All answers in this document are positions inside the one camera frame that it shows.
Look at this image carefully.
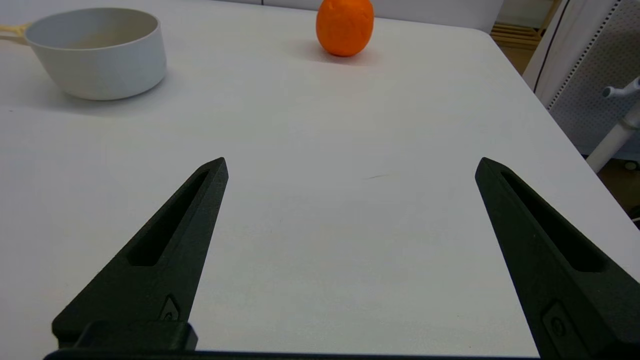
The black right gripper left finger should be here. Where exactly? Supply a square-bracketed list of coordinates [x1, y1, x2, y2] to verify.
[51, 157, 229, 351]

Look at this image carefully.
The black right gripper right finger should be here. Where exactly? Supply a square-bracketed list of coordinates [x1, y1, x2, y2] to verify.
[475, 157, 640, 360]

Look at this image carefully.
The white side table leg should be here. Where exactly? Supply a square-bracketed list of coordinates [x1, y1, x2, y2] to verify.
[586, 102, 640, 174]

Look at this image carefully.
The grey round bowl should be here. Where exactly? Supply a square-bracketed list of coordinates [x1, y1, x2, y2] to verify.
[24, 7, 168, 101]

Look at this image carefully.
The white perforated panel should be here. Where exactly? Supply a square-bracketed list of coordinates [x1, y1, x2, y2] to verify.
[522, 0, 640, 156]

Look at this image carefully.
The light wooden slatted crate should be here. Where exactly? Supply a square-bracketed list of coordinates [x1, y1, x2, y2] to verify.
[490, 0, 568, 76]

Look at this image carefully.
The orange fruit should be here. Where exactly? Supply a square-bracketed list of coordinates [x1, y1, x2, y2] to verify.
[315, 0, 375, 57]

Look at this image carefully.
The white table crank handle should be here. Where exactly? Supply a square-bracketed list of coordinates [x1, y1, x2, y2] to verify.
[602, 76, 640, 99]

